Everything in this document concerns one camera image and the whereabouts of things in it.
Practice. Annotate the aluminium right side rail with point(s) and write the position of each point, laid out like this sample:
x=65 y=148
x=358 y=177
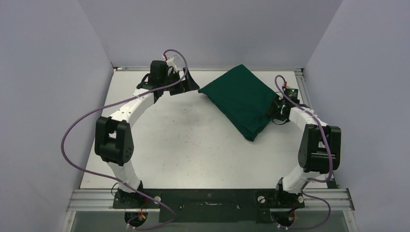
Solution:
x=303 y=92

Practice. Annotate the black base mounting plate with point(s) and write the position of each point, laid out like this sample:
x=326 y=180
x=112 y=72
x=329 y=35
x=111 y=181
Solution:
x=212 y=205

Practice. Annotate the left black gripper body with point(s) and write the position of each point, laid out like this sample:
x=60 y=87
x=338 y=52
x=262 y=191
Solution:
x=169 y=79

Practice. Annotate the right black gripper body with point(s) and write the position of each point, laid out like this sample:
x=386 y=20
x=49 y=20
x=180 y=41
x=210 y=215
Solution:
x=275 y=110

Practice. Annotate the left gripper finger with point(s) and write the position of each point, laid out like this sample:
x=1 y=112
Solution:
x=188 y=83
x=176 y=89

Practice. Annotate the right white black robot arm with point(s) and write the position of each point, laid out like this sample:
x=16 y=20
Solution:
x=318 y=154

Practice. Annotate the dark green surgical cloth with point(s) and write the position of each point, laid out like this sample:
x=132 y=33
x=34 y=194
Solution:
x=243 y=98

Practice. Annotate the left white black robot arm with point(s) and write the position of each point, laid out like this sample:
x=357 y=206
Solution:
x=113 y=136

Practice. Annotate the aluminium front frame rail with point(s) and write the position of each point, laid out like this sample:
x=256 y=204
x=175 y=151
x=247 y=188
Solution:
x=102 y=200

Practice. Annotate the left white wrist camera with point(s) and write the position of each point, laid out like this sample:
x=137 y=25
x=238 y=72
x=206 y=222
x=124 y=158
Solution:
x=172 y=62

